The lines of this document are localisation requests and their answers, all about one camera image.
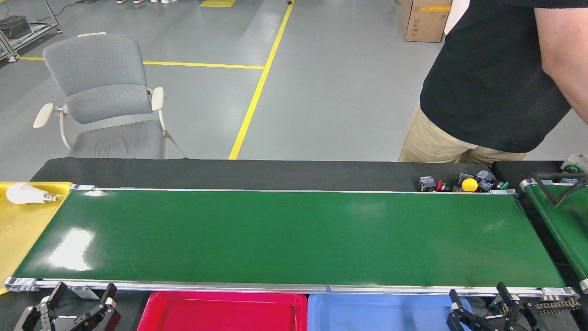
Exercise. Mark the black equipment box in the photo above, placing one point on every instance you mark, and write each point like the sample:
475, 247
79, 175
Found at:
16, 26

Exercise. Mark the short green conveyor belt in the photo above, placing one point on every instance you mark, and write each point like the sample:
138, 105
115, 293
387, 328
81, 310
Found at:
569, 220

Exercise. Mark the black triangular guide frame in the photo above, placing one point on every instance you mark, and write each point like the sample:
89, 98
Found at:
538, 175

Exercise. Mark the metal frame rack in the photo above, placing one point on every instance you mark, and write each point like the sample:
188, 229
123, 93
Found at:
46, 23

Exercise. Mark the red plastic tray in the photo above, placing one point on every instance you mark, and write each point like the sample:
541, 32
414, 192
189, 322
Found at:
220, 315

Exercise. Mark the long green conveyor belt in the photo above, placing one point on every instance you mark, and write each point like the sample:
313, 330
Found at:
294, 234

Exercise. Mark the white light bulb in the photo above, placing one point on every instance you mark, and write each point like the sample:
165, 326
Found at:
25, 193

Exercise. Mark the background person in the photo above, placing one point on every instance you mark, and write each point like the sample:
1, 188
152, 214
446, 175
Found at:
128, 1
163, 1

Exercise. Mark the brown cardboard box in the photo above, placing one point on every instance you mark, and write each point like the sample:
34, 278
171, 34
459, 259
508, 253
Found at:
425, 23

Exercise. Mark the blue plastic tray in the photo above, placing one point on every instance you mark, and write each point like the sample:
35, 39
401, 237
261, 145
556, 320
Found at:
381, 317

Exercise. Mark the yellow plastic tray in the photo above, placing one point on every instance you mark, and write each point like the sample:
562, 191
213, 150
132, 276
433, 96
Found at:
23, 230

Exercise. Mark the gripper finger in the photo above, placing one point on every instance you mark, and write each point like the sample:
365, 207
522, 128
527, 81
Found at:
36, 317
517, 312
98, 317
461, 322

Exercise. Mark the grey office chair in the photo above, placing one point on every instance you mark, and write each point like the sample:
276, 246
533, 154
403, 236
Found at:
98, 73

